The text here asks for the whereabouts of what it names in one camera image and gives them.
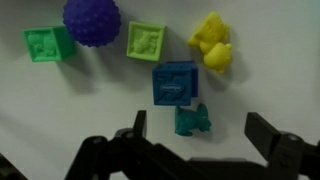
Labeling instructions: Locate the teal rubber animal toy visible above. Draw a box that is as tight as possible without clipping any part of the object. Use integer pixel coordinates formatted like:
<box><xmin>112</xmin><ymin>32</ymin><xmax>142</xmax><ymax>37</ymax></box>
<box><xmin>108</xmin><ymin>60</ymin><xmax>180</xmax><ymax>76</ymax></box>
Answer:
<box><xmin>174</xmin><ymin>102</ymin><xmax>213</xmax><ymax>138</ymax></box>

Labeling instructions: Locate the purple bumpy ball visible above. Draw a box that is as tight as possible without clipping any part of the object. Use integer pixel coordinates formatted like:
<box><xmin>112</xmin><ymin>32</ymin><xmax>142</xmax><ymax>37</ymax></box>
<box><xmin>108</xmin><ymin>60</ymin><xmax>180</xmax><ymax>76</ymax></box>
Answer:
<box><xmin>62</xmin><ymin>0</ymin><xmax>122</xmax><ymax>48</ymax></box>

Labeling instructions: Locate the blue embossed toy block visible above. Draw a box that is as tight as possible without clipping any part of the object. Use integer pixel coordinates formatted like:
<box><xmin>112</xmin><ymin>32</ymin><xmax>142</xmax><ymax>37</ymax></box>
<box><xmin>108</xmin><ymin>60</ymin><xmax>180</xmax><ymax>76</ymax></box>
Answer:
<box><xmin>151</xmin><ymin>60</ymin><xmax>200</xmax><ymax>107</ymax></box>

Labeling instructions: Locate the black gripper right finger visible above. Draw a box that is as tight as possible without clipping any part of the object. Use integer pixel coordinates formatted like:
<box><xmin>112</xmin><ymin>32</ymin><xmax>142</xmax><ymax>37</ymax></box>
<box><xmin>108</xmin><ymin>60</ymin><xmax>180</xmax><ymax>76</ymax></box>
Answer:
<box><xmin>244</xmin><ymin>111</ymin><xmax>283</xmax><ymax>160</ymax></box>

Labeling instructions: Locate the yellow rubber animal toy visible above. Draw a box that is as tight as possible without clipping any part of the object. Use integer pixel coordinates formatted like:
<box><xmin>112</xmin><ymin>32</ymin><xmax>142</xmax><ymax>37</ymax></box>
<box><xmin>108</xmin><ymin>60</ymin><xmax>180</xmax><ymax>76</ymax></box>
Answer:
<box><xmin>187</xmin><ymin>11</ymin><xmax>234</xmax><ymax>75</ymax></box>

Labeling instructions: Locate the lime green embossed toy block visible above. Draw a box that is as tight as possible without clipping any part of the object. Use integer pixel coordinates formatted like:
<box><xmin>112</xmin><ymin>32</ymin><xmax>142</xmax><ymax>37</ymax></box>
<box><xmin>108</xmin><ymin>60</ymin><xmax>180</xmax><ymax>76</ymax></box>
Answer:
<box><xmin>125</xmin><ymin>20</ymin><xmax>167</xmax><ymax>63</ymax></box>

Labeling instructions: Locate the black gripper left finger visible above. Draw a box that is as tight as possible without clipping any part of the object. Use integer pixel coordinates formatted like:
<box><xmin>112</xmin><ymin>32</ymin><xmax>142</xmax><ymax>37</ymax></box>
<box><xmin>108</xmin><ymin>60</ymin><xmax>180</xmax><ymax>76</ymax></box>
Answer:
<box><xmin>132</xmin><ymin>109</ymin><xmax>148</xmax><ymax>138</ymax></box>

